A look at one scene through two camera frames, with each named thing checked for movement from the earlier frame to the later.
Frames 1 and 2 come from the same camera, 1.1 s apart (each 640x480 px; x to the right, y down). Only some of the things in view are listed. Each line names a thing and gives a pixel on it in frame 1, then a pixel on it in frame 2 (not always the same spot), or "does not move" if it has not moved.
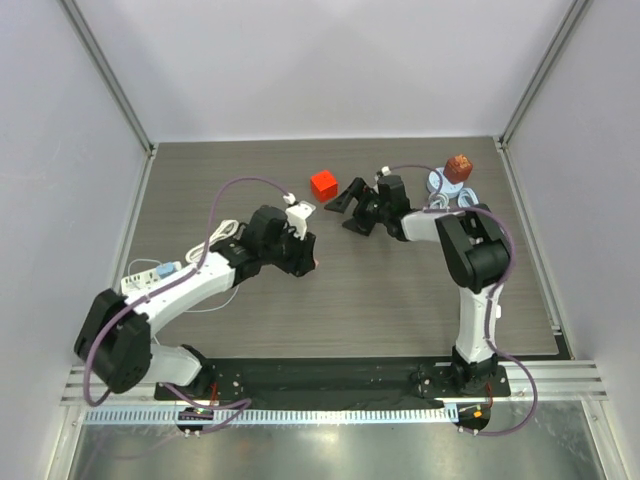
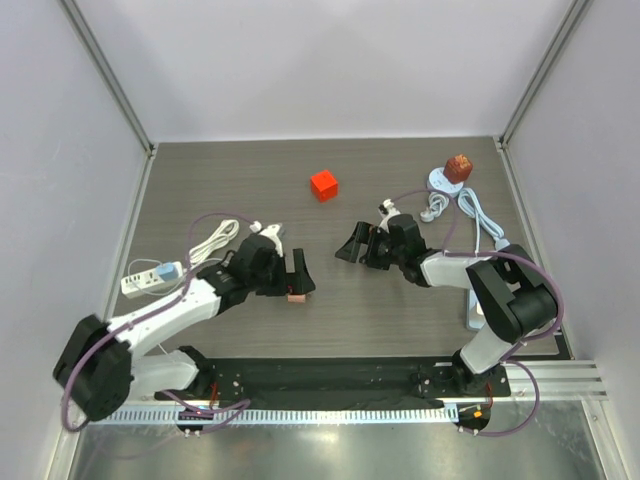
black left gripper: x=302 y=260 → x=297 y=282
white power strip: x=135 y=282 does not move
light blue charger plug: x=166 y=269 does not move
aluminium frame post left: x=94 y=51 does not move
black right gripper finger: x=342 y=200 → x=350 y=249
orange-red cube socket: x=324 y=186 does not move
